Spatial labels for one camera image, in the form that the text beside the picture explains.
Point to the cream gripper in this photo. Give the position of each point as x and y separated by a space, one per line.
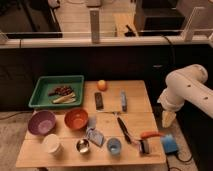
167 118

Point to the dark red grapes bunch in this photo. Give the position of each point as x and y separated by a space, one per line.
62 91

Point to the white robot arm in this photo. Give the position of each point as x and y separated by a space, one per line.
185 84

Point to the blue cup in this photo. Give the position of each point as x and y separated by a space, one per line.
114 146

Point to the small metal cup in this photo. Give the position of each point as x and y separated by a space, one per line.
83 146

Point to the white paper cup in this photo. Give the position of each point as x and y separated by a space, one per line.
51 144

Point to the blue round device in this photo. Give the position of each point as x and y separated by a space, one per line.
169 144

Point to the blue grey marker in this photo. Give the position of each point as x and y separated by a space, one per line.
123 101

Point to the black rectangular bar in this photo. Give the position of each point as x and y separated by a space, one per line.
99 101

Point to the orange fruit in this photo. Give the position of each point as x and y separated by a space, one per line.
102 85

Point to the orange bowl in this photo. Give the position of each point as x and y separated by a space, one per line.
76 119

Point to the banana in tray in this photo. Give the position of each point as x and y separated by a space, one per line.
65 99

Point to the green plastic tray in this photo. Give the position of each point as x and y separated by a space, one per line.
41 98

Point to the purple bowl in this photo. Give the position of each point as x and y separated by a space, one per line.
42 122

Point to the black handled knife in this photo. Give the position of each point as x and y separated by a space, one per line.
124 130

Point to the black object behind rail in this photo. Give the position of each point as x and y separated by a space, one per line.
130 32

